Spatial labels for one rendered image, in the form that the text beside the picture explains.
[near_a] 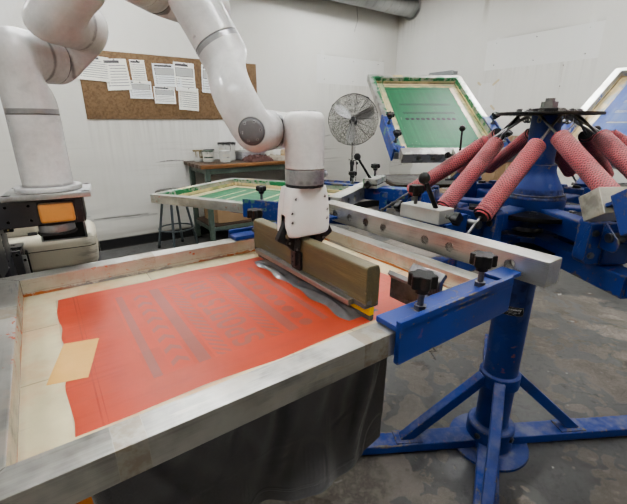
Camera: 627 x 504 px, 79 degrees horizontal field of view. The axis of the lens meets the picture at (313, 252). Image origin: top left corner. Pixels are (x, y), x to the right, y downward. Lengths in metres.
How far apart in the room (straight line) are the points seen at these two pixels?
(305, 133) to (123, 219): 3.96
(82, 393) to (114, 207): 4.00
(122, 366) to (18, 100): 0.59
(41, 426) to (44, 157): 0.59
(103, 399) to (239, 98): 0.48
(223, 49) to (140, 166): 3.82
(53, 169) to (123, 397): 0.57
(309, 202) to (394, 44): 5.78
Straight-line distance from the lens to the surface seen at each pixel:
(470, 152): 1.39
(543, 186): 1.42
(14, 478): 0.45
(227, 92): 0.70
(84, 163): 4.45
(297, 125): 0.71
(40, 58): 1.00
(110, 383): 0.59
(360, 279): 0.64
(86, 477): 0.44
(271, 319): 0.67
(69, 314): 0.81
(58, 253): 1.58
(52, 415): 0.57
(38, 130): 0.98
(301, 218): 0.74
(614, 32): 4.98
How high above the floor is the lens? 1.27
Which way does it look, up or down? 19 degrees down
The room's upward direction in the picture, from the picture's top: straight up
